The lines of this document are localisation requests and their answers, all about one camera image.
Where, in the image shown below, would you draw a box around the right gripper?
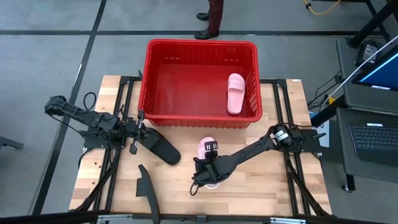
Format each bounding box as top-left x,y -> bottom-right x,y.
191,140 -> 229,187

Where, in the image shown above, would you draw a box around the pink slide sandal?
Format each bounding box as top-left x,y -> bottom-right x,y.
197,136 -> 220,190
226,73 -> 246,116

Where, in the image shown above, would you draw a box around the black slide sandal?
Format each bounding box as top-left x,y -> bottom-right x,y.
141,126 -> 182,166

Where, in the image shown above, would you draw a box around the red plastic bin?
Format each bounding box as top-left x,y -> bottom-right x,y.
137,38 -> 264,129

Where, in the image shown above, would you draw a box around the black curved plastic part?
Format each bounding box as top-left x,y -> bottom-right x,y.
136,164 -> 162,224

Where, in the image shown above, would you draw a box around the white blue box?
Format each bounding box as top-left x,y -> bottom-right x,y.
310,111 -> 330,149

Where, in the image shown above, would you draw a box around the black rig crossbar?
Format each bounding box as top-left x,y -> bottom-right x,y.
0,210 -> 398,224

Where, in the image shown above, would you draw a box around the grey chair leg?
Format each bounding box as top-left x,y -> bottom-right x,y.
0,136 -> 25,150

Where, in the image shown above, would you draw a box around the person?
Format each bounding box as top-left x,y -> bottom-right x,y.
194,0 -> 225,40

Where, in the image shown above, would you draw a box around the grey cart table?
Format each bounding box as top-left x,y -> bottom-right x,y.
336,107 -> 398,184

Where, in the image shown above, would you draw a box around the grey cart shelf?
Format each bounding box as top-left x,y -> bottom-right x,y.
335,37 -> 398,114

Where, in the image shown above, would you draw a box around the black laptop keyboard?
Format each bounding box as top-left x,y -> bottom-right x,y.
348,123 -> 398,167

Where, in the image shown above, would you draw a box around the white rod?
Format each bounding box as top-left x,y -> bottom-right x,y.
323,34 -> 398,103

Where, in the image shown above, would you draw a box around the black power adapter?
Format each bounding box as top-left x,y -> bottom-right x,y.
355,39 -> 385,67

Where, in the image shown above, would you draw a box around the blue lit monitor screen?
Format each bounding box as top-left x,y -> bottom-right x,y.
352,45 -> 398,92

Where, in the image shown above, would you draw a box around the black tripod legs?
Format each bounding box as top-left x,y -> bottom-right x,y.
346,0 -> 398,49

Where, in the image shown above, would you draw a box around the black aluminium frame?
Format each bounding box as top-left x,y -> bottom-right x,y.
259,78 -> 332,217
70,74 -> 142,218

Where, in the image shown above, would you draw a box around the black power cables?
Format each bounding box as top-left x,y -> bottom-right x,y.
307,70 -> 343,110

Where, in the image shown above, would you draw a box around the yellow cable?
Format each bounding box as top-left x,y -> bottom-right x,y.
302,0 -> 342,16

